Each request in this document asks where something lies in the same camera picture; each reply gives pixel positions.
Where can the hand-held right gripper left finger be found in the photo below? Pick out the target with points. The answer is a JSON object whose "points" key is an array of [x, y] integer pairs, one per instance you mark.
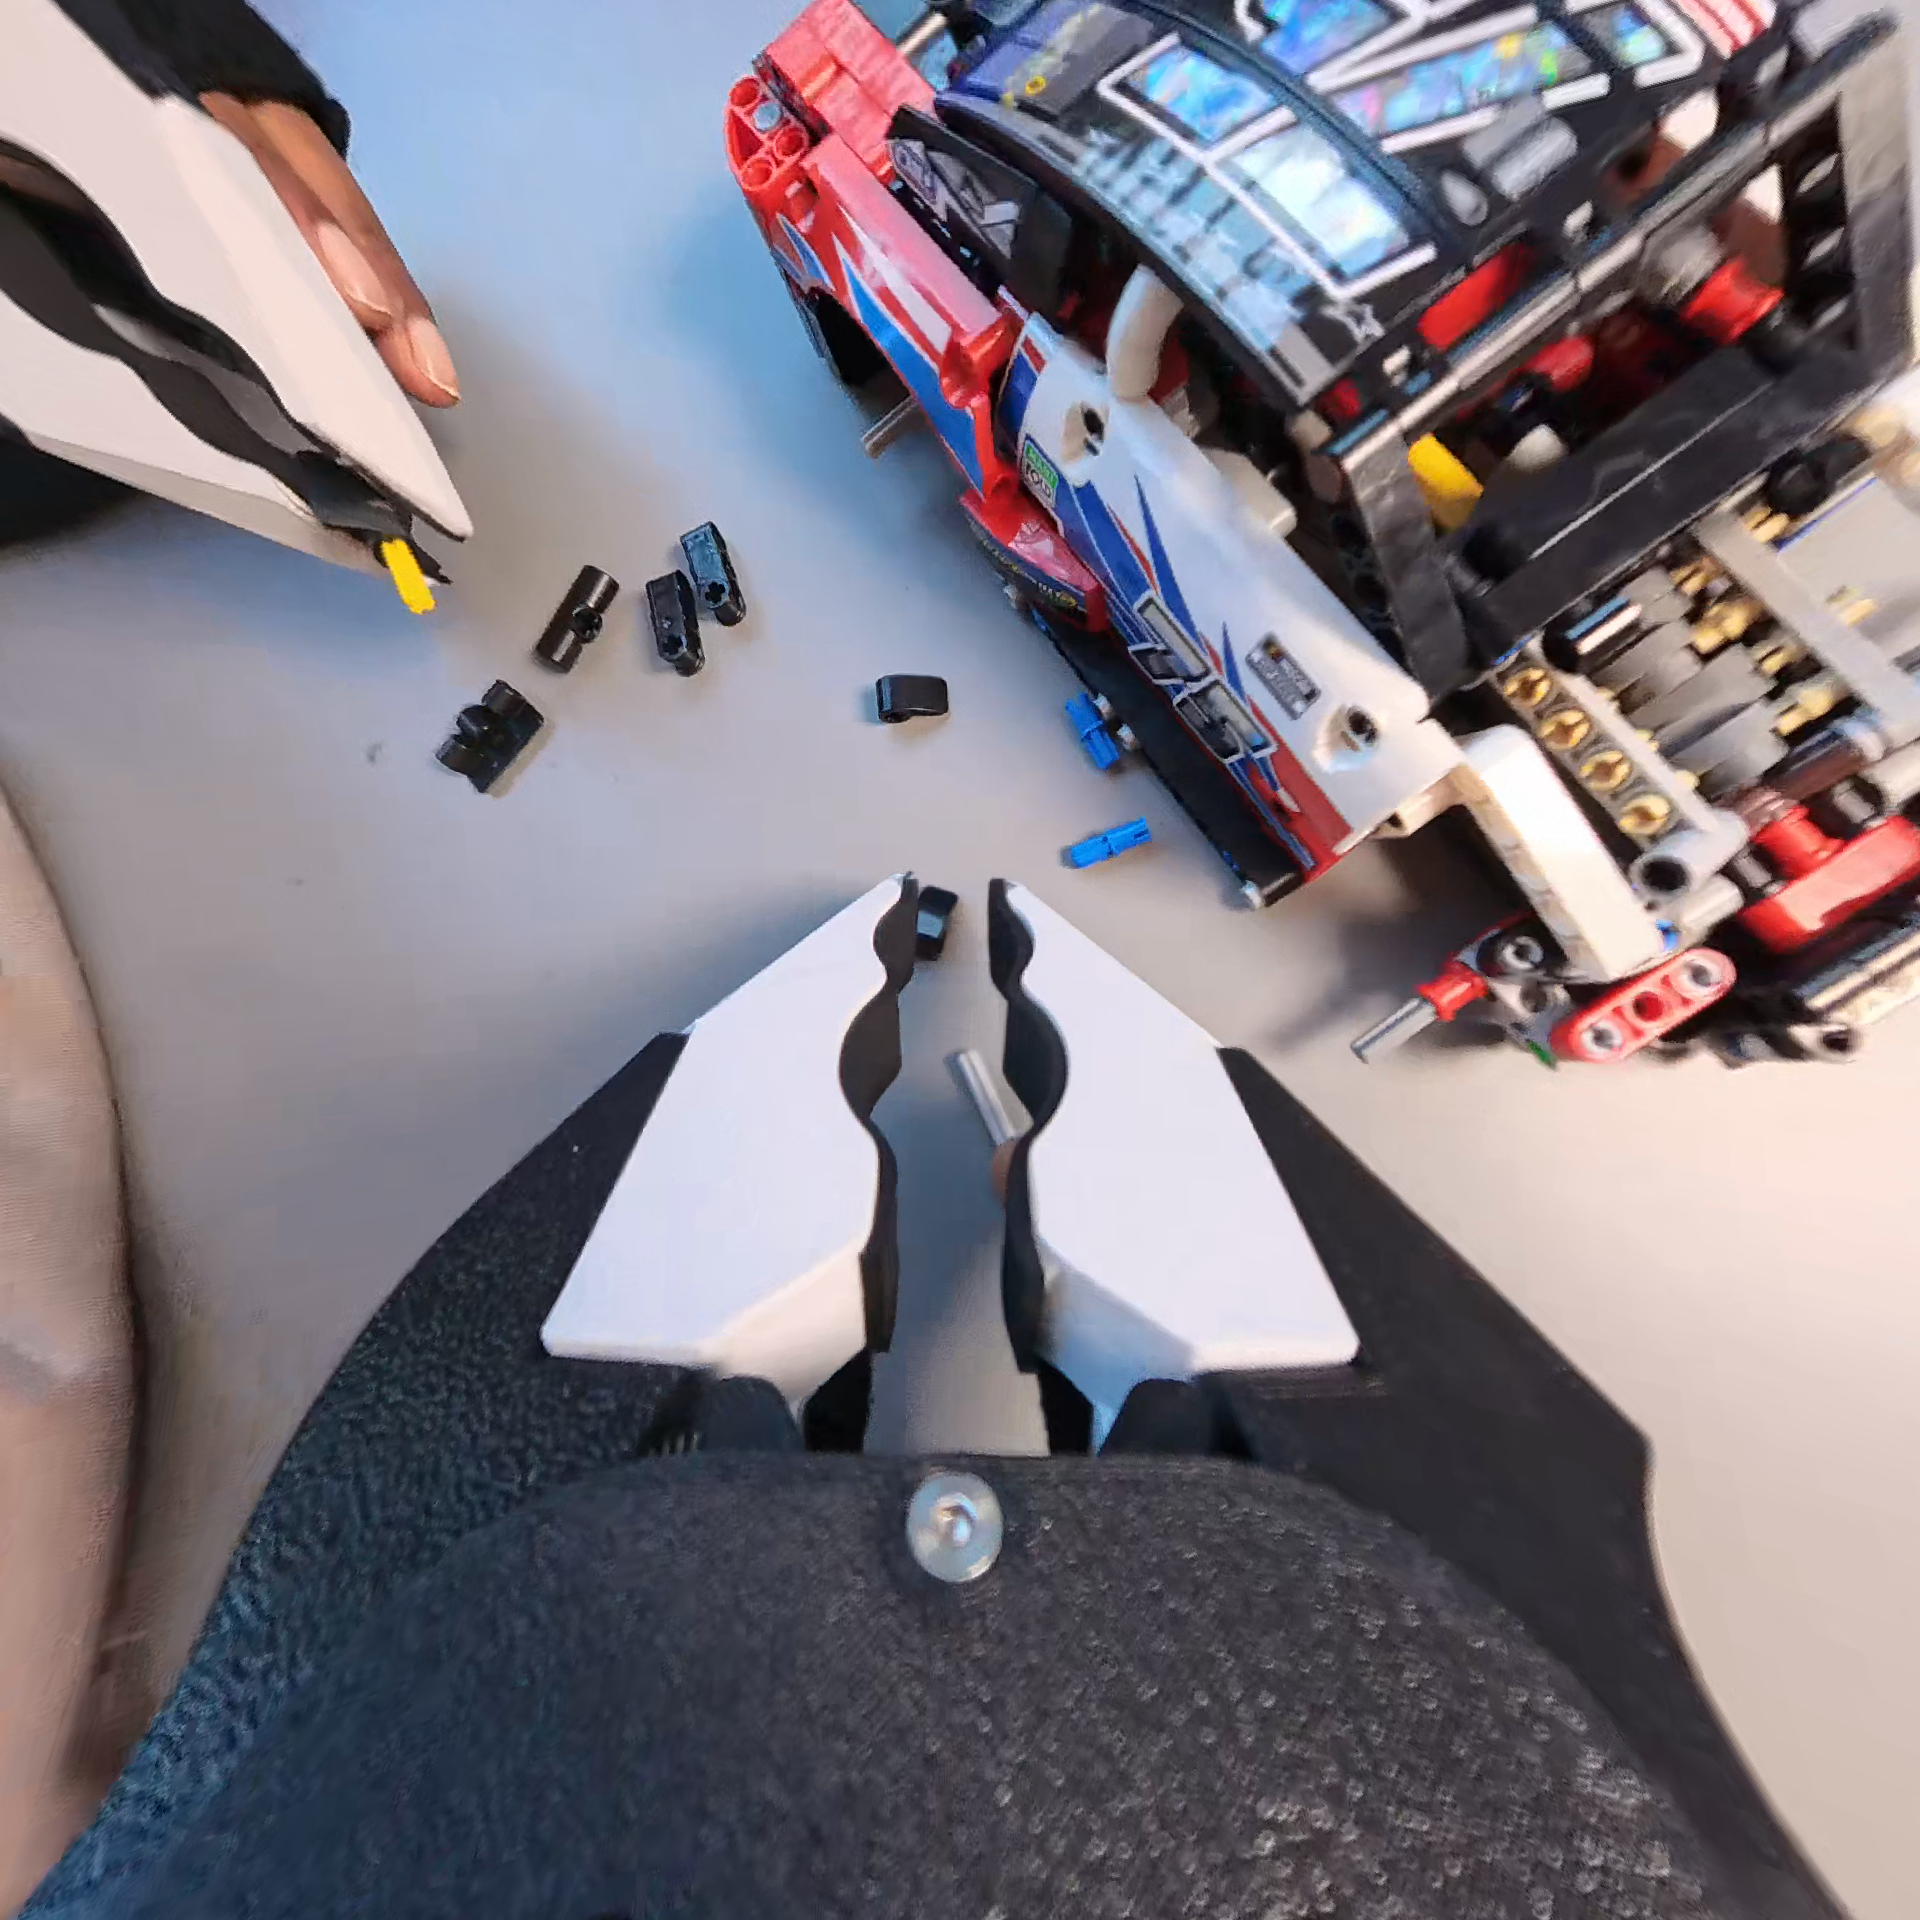
{"points": [[720, 1202]]}

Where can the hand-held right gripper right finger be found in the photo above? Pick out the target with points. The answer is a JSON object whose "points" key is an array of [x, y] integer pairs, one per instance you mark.
{"points": [[1187, 1202]]}

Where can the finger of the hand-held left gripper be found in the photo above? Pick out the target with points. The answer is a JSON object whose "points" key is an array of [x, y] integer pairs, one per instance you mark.
{"points": [[227, 226], [136, 421]]}

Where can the thin black lego connector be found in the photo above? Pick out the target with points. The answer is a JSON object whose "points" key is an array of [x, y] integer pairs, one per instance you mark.
{"points": [[368, 517]]}

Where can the yellow lego axle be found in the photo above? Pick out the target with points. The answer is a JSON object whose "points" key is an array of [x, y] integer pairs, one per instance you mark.
{"points": [[406, 576]]}

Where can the lego race car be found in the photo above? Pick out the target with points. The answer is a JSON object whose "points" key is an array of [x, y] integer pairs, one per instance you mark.
{"points": [[1276, 375]]}

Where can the grey lego axle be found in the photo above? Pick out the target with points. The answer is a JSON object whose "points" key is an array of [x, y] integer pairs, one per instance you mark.
{"points": [[983, 1097]]}

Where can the blue lego pin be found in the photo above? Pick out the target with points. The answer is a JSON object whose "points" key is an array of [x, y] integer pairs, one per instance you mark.
{"points": [[1091, 730], [1107, 849]]}

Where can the black angled lego piece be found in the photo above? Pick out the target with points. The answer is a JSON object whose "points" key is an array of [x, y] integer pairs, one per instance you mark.
{"points": [[489, 735]]}

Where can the small black rounded lego slope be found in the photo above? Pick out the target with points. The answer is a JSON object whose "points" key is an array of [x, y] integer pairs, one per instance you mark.
{"points": [[913, 697]]}

